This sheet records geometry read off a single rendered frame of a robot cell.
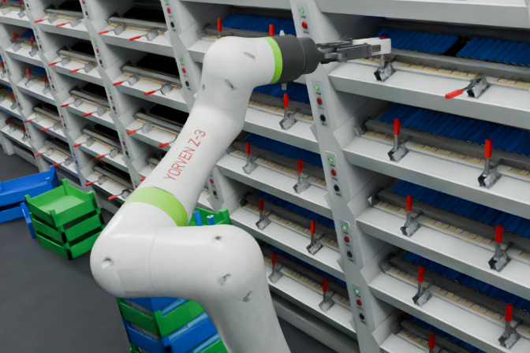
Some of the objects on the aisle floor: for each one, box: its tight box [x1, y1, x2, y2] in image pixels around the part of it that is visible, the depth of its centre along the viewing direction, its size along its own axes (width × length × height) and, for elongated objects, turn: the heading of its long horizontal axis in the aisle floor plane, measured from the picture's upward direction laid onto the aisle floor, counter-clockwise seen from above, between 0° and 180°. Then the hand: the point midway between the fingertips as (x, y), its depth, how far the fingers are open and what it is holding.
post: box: [281, 0, 397, 353], centre depth 205 cm, size 20×9×174 cm, turn 152°
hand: (372, 46), depth 178 cm, fingers open, 3 cm apart
